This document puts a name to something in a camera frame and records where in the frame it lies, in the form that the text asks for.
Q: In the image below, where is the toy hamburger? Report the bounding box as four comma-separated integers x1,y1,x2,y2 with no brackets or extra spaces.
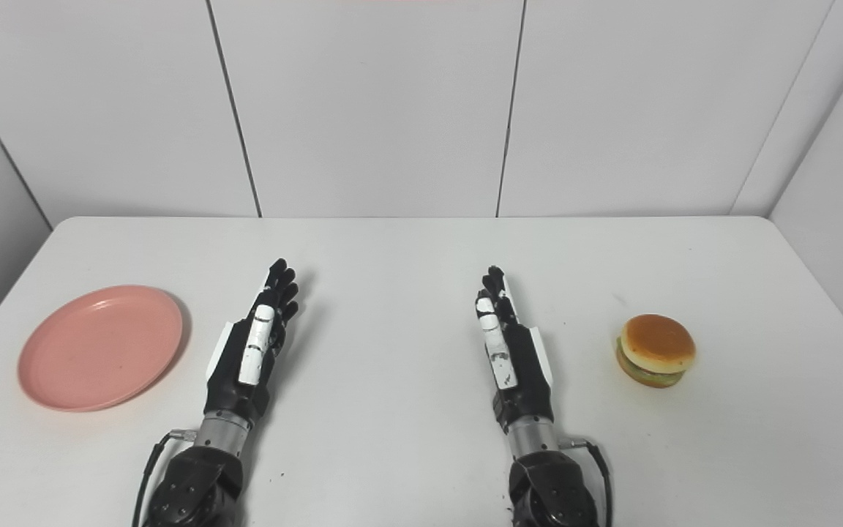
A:
616,314,697,389

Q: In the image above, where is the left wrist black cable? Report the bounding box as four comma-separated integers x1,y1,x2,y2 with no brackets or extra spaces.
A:
131,429,198,527

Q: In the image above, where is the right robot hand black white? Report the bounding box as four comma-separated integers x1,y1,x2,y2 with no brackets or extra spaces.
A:
475,266,555,433

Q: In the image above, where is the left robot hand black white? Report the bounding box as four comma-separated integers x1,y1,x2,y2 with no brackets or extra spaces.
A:
203,258,300,424

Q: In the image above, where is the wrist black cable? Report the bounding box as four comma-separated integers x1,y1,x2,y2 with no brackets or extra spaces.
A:
559,436,615,527
131,429,198,527

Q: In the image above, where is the pink round plate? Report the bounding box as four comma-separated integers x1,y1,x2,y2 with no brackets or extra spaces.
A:
18,285,184,413

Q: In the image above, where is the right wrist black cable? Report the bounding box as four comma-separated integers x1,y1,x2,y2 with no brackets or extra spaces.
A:
559,436,615,527

